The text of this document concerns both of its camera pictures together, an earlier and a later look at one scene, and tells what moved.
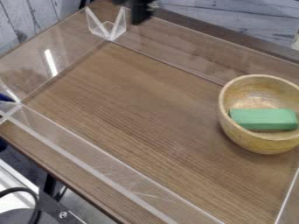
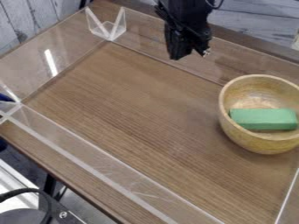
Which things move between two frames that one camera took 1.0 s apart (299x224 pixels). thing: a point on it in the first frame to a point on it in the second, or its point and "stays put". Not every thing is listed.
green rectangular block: [264, 119] stays put
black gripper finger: [140, 11] to [184, 26]
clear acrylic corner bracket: [109, 30] stays put
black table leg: [49, 185] stays put
